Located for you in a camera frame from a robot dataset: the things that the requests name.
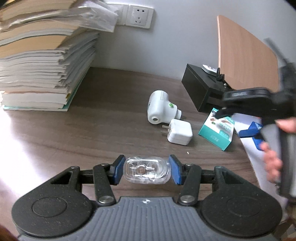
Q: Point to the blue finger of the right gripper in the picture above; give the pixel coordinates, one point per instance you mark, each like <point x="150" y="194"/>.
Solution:
<point x="253" y="132"/>

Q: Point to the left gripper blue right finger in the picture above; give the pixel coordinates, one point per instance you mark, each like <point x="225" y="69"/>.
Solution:
<point x="181" y="172"/>

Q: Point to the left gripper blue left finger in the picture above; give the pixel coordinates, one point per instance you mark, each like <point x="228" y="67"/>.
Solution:
<point x="109" y="173"/>

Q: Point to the clear liquid refill bottle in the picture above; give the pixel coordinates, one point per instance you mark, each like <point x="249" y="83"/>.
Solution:
<point x="147" y="170"/>

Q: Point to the teal bandage box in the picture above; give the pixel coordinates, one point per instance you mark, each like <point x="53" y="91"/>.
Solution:
<point x="218" y="131"/>

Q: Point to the white square charger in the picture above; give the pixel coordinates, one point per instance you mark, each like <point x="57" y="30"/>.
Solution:
<point x="178" y="132"/>

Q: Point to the white plug-in repellent heater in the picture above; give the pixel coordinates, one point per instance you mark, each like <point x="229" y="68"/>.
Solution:
<point x="160" y="109"/>

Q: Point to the orange white cardboard box lid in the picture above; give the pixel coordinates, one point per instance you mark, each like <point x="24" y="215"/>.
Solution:
<point x="242" y="122"/>

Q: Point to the wooden book stand board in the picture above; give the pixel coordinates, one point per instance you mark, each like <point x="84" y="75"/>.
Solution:
<point x="244" y="60"/>

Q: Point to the black monitor riser shelf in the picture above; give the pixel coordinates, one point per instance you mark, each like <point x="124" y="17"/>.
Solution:
<point x="204" y="89"/>

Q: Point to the stack of books and papers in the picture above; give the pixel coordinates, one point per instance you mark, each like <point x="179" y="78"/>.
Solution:
<point x="47" y="48"/>

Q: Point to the white wall socket right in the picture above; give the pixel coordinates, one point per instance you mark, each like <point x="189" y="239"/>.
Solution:
<point x="139" y="16"/>

